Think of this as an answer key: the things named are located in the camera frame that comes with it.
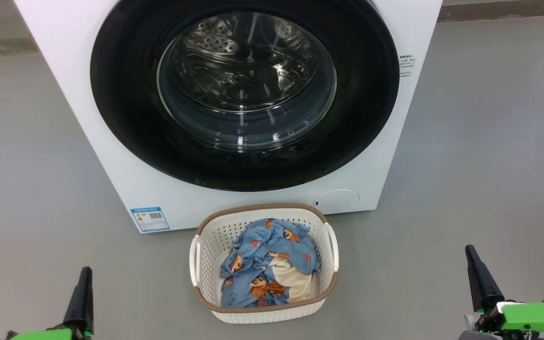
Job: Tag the blue cartoon garment cream part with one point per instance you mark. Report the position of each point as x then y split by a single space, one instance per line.
276 241

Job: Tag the white front-load washing machine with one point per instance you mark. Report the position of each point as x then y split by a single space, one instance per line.
64 71

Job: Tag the round white filter cover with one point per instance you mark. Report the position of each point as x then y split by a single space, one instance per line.
338 200

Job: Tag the stainless steel washer drum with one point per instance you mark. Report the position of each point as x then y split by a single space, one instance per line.
234 61

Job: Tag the blue cartoon print garment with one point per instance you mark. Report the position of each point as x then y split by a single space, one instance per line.
241 293

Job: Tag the blue energy label sticker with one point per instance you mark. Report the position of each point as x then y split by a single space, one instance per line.
149 219

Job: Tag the white perforated basket brown rim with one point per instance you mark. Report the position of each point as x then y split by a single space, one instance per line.
210 245

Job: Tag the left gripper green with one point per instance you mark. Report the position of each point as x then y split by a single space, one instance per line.
45 336

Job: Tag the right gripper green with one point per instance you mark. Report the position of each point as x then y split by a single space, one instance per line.
531 318

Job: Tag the black round glass washer door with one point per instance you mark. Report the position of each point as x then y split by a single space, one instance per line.
125 118

